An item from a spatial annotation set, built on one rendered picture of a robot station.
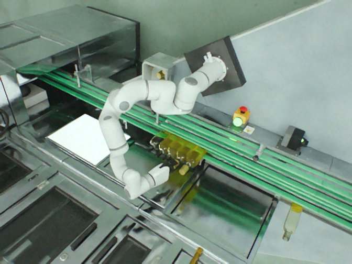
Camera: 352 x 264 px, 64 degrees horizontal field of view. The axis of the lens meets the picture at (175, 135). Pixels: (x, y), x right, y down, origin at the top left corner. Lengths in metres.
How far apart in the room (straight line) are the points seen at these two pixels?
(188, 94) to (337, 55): 0.63
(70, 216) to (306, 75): 1.30
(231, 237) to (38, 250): 0.88
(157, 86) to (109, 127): 0.26
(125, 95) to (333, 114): 0.94
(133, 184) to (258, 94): 0.77
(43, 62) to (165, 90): 1.07
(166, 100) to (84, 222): 0.72
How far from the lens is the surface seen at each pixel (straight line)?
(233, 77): 1.46
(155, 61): 1.70
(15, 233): 1.56
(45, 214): 1.58
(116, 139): 1.20
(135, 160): 1.69
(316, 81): 1.43
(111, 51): 2.49
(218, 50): 1.45
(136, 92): 1.15
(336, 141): 1.56
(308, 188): 1.51
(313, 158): 1.53
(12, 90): 2.00
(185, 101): 1.25
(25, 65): 2.00
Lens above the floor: 2.06
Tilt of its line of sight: 42 degrees down
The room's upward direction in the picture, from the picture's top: 134 degrees counter-clockwise
